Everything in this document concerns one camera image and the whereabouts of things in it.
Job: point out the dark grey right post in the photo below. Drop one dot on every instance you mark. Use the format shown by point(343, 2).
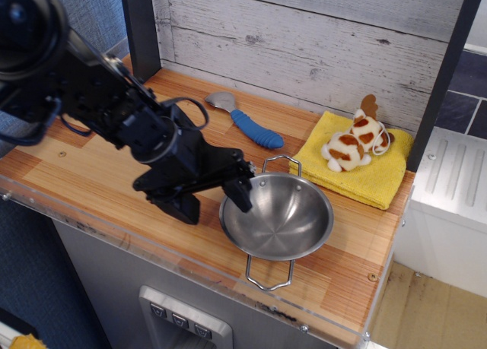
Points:
point(451, 58)

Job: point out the yellow object bottom left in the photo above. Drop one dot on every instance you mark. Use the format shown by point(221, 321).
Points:
point(26, 342)

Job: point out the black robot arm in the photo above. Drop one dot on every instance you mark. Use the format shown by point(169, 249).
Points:
point(48, 70)

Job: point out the blue handled metal scoop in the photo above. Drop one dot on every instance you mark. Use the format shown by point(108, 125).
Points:
point(262, 136)

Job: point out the white cabinet at right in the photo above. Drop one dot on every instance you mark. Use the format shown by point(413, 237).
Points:
point(444, 227)

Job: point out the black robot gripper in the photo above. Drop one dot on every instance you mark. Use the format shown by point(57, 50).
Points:
point(181, 162)

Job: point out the silver dispenser button panel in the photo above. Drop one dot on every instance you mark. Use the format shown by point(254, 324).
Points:
point(172, 323)

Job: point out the metal bowl with handles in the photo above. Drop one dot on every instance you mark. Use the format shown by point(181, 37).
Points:
point(290, 217)

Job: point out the clear acrylic table guard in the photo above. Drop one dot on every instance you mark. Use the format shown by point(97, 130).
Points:
point(333, 292)

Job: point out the brown white plush toy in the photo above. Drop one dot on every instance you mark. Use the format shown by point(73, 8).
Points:
point(365, 137)

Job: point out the grey toy fridge cabinet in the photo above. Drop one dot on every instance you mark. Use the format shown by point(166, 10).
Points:
point(112, 273)

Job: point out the yellow folded cloth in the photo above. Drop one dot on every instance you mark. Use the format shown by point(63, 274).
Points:
point(375, 184)

